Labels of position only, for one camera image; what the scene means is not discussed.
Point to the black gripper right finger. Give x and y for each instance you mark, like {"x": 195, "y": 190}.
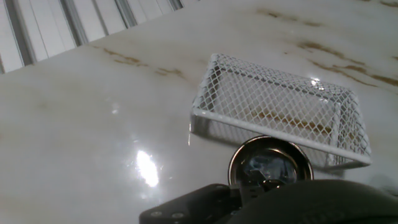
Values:
{"x": 272, "y": 184}

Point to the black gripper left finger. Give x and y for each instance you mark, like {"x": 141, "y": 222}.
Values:
{"x": 199, "y": 202}

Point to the glossy marble pattern sheet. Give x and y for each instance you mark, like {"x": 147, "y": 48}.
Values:
{"x": 93, "y": 124}

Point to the small metal cup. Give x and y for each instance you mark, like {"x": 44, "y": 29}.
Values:
{"x": 270, "y": 161}

